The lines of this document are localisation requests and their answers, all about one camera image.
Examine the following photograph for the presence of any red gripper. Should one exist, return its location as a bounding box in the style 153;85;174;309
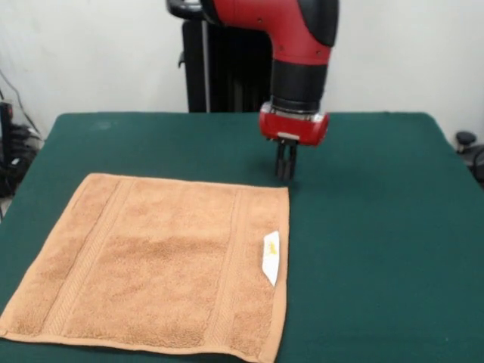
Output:
258;101;330;180

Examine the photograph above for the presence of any tan terry towel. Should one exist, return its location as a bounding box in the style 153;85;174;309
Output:
0;172;291;363

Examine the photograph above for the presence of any dark green table cloth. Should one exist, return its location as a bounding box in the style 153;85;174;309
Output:
0;111;484;363

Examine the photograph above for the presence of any black equipment heap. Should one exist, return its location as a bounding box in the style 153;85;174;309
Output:
0;124;43;197

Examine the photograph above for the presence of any black box device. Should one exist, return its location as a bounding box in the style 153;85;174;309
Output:
0;101;15;167

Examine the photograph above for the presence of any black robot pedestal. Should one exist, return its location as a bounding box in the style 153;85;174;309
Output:
165;0;288;113

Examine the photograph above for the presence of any grey cable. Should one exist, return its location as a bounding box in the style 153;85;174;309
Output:
0;70;37;133

